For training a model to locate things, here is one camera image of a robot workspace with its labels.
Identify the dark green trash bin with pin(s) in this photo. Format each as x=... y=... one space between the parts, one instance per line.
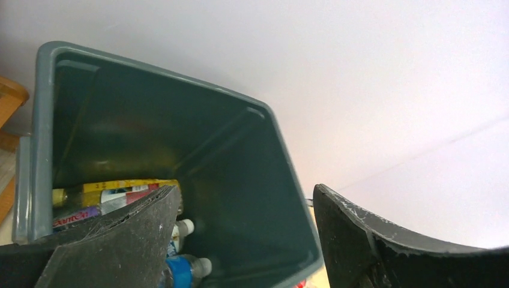
x=100 y=117

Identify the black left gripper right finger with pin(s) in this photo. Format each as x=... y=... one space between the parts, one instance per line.
x=362 y=249

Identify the white cap clear water bottle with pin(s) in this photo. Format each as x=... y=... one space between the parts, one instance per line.
x=181 y=230

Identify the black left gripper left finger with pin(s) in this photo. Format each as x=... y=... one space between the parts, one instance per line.
x=124 y=248

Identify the yellow honey pomelo bottle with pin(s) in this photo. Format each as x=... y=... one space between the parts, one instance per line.
x=91 y=194

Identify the blue label water bottle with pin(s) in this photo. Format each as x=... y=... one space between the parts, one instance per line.
x=184 y=271

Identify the lake picture red label bottle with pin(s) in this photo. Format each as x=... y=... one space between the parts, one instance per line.
x=113 y=199

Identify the orange wooden shelf rack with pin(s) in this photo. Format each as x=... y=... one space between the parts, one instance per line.
x=13 y=96

